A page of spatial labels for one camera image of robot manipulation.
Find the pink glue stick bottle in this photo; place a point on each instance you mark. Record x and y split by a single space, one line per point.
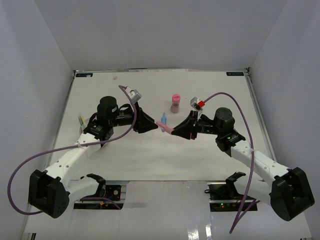
175 103

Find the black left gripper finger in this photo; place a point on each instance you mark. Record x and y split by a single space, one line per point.
144 120
146 128

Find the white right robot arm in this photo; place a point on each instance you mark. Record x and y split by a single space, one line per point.
286 190

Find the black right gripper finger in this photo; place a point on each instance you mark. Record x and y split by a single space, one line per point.
186 124
186 134

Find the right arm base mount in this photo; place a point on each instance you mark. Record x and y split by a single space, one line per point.
222 201

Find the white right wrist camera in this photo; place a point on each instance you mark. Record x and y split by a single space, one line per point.
197 104

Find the pink correction tape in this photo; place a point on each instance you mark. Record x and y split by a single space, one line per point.
165 127

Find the blue correction tape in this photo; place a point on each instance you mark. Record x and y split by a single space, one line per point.
163 121

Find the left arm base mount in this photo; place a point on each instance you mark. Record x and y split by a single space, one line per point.
113 199

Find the white round divided container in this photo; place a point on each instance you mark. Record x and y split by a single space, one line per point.
83 123

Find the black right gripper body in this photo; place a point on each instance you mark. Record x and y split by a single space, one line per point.
202 126

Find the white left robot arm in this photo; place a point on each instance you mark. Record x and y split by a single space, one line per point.
52 189

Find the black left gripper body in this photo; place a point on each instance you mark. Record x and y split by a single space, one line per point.
130 115

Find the yellow pencil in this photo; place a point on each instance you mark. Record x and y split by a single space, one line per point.
83 122

